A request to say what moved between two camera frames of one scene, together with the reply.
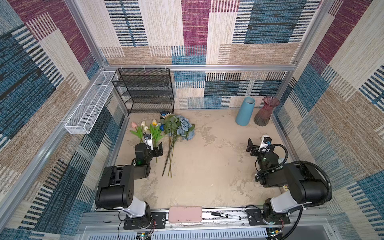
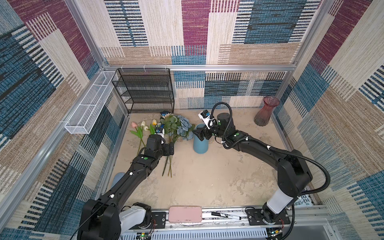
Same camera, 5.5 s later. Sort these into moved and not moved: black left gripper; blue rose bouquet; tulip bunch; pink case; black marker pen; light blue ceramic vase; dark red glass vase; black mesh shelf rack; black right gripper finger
Moved: light blue ceramic vase; black right gripper finger; black left gripper
Not moved: tulip bunch; black mesh shelf rack; pink case; blue rose bouquet; dark red glass vase; black marker pen
